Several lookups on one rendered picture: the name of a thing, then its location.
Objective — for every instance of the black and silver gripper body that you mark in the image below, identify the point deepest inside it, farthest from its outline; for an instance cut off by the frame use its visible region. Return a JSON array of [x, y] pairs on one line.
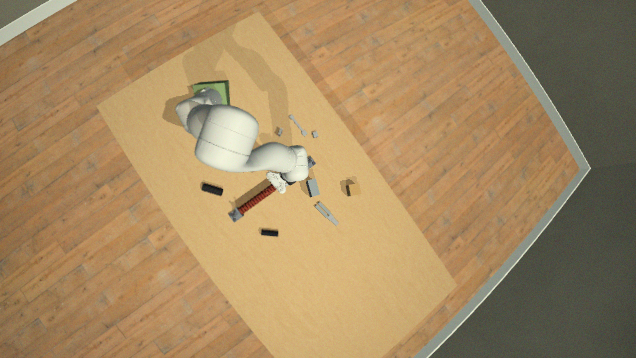
[[278, 181]]

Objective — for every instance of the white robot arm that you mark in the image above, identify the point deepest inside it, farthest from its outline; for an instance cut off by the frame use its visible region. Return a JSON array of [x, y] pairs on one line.
[[228, 136]]

